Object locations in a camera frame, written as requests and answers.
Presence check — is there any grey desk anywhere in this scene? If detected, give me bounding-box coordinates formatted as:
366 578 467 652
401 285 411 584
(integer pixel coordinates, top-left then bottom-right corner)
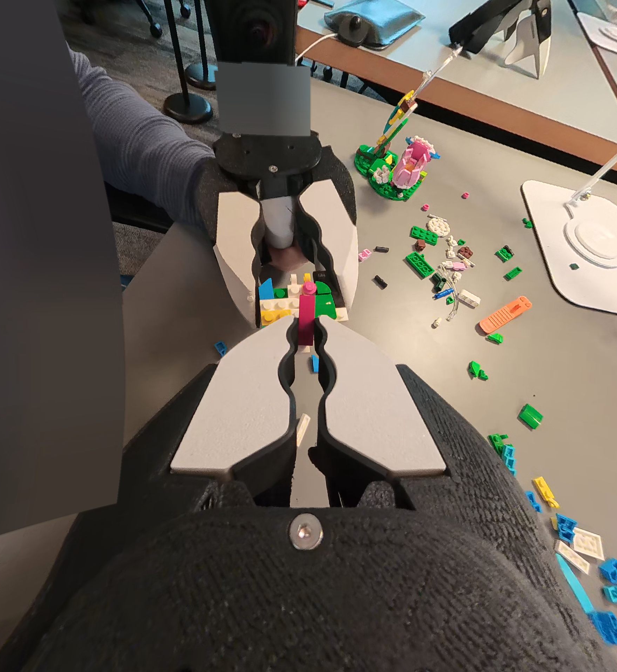
0 79 617 672

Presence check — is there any idle black white gripper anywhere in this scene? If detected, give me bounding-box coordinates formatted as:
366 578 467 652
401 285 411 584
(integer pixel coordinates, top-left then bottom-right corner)
447 0 553 81

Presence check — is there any person's left forearm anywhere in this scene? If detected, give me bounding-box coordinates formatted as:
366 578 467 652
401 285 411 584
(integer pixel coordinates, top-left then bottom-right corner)
70 47 216 234

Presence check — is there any blue fabric pouch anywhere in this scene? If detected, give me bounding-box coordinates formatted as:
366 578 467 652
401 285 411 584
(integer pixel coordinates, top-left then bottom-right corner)
323 0 426 51

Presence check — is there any wood-edged table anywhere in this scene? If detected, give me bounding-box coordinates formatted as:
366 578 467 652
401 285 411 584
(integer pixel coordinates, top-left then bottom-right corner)
294 0 617 182

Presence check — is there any pile of toy bricks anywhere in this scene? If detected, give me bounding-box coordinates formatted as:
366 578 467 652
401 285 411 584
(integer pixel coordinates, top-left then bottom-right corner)
487 430 617 648

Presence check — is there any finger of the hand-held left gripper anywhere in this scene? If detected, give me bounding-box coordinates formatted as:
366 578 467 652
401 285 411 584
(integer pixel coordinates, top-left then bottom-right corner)
213 191 264 329
298 180 361 310

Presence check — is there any clear plastic rod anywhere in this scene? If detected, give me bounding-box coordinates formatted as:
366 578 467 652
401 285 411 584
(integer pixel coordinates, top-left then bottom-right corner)
411 46 467 103

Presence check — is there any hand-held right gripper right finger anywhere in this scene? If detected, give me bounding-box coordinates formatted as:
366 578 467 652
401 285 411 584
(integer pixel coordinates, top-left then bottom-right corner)
314 315 449 477

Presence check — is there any orange brick separator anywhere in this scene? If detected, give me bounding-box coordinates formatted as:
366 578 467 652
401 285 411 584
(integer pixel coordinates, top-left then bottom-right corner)
479 296 533 335

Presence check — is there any cluster of small toy parts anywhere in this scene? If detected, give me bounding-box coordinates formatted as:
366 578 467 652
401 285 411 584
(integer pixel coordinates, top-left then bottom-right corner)
405 202 482 330

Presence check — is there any toy brick flower model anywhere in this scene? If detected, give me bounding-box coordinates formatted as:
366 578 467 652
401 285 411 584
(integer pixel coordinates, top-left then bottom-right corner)
355 89 441 203

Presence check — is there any black round-base stand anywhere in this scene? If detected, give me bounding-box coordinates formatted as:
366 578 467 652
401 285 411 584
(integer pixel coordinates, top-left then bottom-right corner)
163 0 215 125
184 0 218 91

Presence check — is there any person's left hand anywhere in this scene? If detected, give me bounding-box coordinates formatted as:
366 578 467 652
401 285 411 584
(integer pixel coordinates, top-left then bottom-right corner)
269 244 306 273

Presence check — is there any white display stand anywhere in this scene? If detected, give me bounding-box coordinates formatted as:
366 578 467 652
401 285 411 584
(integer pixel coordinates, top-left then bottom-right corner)
521 131 617 321

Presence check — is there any multicoloured toy brick assembly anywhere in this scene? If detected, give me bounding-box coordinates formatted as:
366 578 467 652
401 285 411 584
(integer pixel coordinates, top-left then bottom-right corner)
257 272 349 330

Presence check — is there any magenta toy brick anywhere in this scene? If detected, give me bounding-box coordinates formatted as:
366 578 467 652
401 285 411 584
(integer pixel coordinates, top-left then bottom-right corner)
298 294 318 348

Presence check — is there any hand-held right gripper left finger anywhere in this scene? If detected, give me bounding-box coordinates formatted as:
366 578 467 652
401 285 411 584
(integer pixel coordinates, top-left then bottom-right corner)
170 315 298 480

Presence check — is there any white cable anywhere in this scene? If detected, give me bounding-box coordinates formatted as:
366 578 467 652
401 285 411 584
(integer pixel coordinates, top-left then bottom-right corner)
294 33 342 65

